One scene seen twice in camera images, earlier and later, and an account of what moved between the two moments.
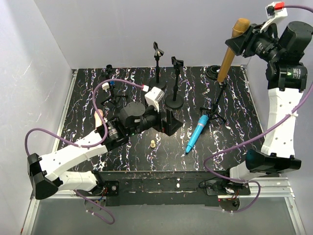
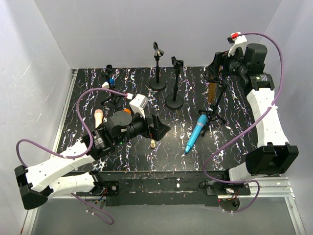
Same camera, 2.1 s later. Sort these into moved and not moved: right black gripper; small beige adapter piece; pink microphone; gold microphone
Moved: right black gripper; gold microphone
Not moved: pink microphone; small beige adapter piece
